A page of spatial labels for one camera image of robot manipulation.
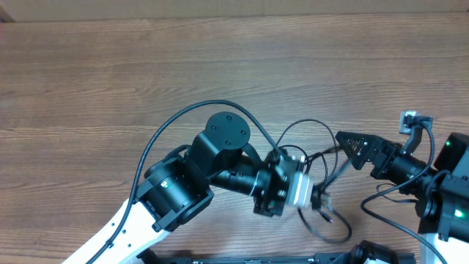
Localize black cable bundle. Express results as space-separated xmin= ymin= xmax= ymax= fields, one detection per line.
xmin=274 ymin=118 xmax=353 ymax=245

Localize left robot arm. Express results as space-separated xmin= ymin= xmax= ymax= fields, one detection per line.
xmin=65 ymin=111 xmax=313 ymax=263

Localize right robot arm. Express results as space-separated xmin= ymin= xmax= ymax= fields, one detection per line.
xmin=336 ymin=128 xmax=468 ymax=263

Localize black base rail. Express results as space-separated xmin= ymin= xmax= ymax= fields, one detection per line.
xmin=135 ymin=240 xmax=417 ymax=264

